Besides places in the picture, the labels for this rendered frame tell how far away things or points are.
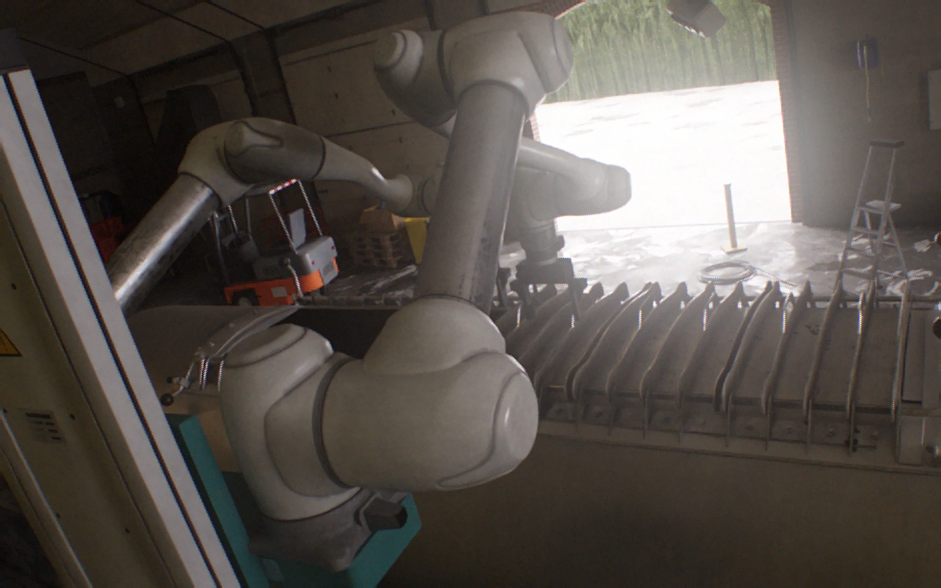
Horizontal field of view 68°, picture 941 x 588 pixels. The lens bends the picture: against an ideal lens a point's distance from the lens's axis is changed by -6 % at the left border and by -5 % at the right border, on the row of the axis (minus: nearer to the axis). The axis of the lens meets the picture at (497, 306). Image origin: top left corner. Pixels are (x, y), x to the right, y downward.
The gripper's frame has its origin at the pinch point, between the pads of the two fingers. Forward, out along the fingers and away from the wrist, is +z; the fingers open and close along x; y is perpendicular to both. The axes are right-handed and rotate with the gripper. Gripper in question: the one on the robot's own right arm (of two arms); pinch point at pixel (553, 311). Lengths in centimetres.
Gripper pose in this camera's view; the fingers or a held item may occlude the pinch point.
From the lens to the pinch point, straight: 183.4
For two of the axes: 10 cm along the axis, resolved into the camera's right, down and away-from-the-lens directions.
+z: 2.1, 9.1, 3.5
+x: 8.4, 0.1, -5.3
